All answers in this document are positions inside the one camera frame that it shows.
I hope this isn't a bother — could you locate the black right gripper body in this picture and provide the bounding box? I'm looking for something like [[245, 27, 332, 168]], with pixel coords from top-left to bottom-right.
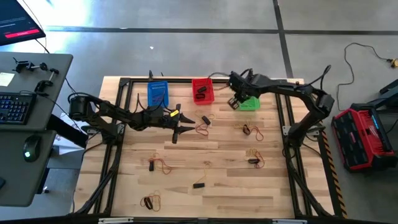
[[228, 72, 265, 110]]

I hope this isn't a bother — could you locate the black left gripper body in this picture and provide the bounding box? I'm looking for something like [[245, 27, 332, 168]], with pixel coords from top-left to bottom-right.
[[155, 105, 184, 144]]

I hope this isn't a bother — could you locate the green plastic basket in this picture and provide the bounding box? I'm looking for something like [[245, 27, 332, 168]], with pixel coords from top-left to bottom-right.
[[238, 96, 261, 111]]

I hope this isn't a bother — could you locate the blue plastic basket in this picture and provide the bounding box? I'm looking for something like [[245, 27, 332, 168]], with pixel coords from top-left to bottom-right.
[[147, 80, 170, 108]]

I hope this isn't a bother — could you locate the red plastic basket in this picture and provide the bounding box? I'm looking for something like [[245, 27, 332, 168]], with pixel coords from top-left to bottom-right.
[[191, 77, 215, 105]]

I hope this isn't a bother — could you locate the white paper sheet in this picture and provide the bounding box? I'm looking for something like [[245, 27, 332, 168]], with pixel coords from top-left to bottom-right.
[[52, 113, 90, 156]]

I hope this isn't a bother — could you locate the yellow black hazard strip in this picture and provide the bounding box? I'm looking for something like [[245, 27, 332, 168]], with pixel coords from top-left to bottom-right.
[[306, 86, 348, 219]]

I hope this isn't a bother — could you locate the red and black toolbox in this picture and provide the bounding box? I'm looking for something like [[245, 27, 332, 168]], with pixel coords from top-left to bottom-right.
[[331, 102, 398, 174]]

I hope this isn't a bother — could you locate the black desk clamp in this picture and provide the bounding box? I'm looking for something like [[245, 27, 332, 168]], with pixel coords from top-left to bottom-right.
[[33, 67, 60, 96], [12, 57, 49, 74]]

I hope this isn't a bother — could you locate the black computer mouse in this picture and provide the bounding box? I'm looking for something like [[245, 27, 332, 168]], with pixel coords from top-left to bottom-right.
[[22, 135, 42, 163]]

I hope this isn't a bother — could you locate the black metal stand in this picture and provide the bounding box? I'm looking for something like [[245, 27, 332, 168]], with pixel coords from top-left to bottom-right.
[[378, 78, 398, 105]]

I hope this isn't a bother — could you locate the black backlit keyboard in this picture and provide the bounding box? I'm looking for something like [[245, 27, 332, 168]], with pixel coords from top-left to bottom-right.
[[0, 91, 37, 126]]

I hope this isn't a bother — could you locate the grey desk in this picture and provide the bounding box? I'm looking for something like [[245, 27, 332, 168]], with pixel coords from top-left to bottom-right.
[[0, 52, 75, 208]]

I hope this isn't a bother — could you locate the pale yellow sticky note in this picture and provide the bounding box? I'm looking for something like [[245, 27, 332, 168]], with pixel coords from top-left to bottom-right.
[[0, 72, 16, 87]]

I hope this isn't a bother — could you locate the computer monitor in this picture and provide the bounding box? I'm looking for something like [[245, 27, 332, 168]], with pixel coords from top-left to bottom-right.
[[0, 0, 47, 47]]

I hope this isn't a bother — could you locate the black aluminium table frame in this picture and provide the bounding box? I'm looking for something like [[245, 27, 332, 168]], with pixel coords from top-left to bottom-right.
[[74, 77, 332, 218]]

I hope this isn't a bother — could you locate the black floor cable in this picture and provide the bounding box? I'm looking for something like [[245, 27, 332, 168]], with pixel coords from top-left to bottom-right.
[[336, 42, 391, 112]]

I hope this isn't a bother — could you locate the silver metal bracket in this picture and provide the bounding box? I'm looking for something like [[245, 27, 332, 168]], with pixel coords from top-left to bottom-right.
[[272, 218, 308, 224], [98, 217, 134, 224]]

